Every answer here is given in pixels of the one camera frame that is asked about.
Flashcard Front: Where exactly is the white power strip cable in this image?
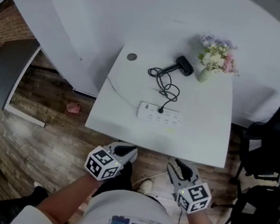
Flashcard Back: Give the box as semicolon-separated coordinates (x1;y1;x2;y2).
102;76;144;111

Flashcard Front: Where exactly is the white power strip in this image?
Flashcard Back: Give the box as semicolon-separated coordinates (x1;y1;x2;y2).
136;101;185;129

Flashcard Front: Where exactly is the person's white printed shirt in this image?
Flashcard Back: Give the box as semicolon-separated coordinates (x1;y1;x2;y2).
8;173;209;224

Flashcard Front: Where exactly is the person's black trouser leg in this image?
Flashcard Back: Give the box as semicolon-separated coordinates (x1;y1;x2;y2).
92;156;136;204

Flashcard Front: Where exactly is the black hair dryer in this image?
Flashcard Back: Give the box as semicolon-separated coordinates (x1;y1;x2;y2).
161;53;196;78

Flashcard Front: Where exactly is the person's left forearm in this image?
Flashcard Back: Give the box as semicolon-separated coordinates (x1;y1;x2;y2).
34;165;104;224

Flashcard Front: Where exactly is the white floor cable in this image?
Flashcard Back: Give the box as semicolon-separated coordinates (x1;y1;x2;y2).
131;166;169;191

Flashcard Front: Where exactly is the pastel flower bouquet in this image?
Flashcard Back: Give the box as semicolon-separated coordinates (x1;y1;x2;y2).
194;33;246;78

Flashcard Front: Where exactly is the black hair dryer power cord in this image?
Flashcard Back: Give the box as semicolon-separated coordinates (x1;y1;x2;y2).
142;66;184;116

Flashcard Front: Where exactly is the grey cabinet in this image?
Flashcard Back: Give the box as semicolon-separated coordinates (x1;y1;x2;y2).
0;33;43;115

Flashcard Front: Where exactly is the pink crumpled scrap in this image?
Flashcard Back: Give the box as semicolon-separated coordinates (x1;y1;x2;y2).
65;101;82;115

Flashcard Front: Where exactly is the person's white shoe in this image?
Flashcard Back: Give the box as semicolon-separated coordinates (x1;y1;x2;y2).
136;177;154;196

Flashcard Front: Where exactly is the pale green vase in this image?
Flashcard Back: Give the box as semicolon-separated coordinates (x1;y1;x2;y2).
196;65;213;84

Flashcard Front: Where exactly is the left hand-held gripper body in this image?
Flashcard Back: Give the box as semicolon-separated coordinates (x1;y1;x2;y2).
82;139;128;185

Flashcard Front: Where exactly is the black office chair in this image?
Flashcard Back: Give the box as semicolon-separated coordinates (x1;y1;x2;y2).
228;90;280;192
208;171;280;224

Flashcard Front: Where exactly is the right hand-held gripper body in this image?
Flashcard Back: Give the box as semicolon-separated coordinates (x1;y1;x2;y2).
169;175;215;218

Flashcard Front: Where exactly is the thin black cable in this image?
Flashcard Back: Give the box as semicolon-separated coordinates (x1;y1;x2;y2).
176;206;184;224

